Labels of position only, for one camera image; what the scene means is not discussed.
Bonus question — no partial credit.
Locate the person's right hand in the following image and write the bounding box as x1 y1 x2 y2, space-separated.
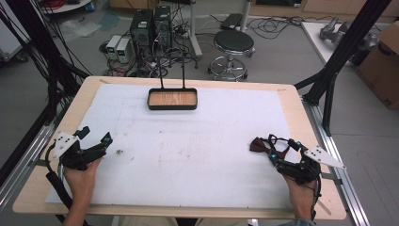
282 174 318 221

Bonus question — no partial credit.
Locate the person's left hand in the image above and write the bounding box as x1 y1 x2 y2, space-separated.
63 157 104 202

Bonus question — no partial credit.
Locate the grey metal stand leg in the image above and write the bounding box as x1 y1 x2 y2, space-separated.
187 0 203 58

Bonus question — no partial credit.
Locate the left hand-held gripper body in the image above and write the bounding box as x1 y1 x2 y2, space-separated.
52 131 107 172

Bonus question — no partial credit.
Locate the black stand with wooden tray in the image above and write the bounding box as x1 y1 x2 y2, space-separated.
147 49 199 111

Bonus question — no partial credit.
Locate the tangle of black floor cables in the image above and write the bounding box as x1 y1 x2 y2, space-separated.
246 14 337 41

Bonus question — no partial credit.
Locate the black computer tower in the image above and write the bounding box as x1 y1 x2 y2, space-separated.
153 5 173 51
129 8 155 55

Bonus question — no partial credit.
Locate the dark red bow tie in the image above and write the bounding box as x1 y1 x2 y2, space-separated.
249 134 292 161

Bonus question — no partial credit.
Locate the white power supply unit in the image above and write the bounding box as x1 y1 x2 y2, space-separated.
116 37 132 64
104 34 122 60

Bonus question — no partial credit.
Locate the light wooden table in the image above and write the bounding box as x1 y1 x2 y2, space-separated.
11 75 347 220

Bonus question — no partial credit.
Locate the white round table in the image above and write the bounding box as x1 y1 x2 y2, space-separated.
39 0 95 15

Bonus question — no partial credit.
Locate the aluminium rail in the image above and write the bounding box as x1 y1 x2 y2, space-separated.
0 123 56 213
301 95 373 226

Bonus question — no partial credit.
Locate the white table mat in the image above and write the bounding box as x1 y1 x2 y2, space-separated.
44 82 302 211

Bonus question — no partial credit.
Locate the brown cardboard box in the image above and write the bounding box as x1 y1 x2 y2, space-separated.
355 21 399 111

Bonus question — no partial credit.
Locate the black metal frame post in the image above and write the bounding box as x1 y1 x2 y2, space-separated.
5 0 92 126
294 0 393 137

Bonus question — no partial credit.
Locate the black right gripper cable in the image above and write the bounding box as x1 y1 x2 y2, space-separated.
310 174 324 220

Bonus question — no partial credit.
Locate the black round stool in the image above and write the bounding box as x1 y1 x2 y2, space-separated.
207 29 256 82

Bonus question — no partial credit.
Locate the black flat box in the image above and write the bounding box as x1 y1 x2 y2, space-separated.
219 12 244 32

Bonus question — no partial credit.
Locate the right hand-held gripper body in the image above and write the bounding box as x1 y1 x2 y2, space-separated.
276 145 348 186

